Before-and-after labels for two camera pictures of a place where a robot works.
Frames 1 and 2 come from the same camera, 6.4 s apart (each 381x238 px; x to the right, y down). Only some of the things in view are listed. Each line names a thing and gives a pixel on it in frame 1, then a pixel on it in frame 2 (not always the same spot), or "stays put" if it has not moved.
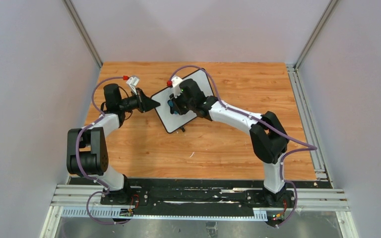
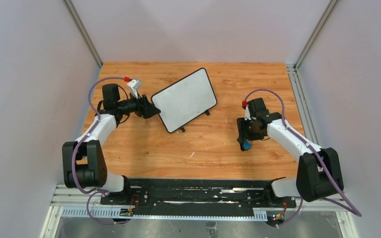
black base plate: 201,194 stays put
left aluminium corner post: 70,7 stays put
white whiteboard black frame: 171,121 stays put
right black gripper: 178,105 → 240,130
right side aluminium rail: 320,162 stays put
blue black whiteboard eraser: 173,109 → 246,145
